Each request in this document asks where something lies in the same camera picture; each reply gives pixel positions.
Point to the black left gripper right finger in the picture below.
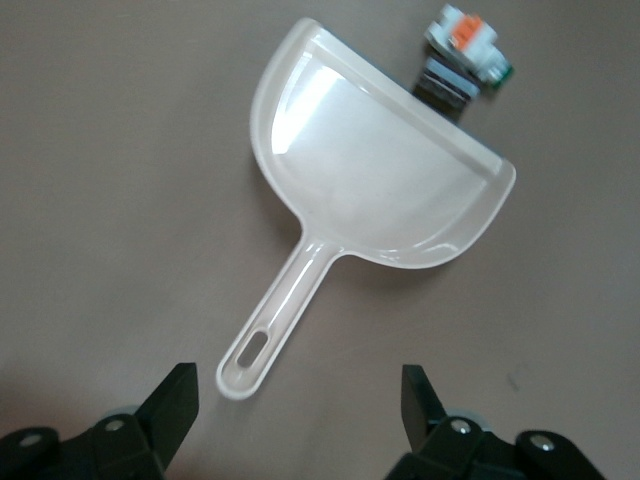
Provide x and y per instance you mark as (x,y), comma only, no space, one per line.
(440,440)

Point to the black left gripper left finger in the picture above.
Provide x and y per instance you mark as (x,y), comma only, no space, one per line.
(160,420)

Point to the beige plastic dustpan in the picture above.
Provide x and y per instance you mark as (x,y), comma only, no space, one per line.
(375,165)

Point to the black electronic component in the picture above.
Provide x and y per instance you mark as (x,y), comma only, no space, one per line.
(445,85)

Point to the white orange electronic connector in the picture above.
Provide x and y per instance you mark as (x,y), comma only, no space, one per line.
(470,40)

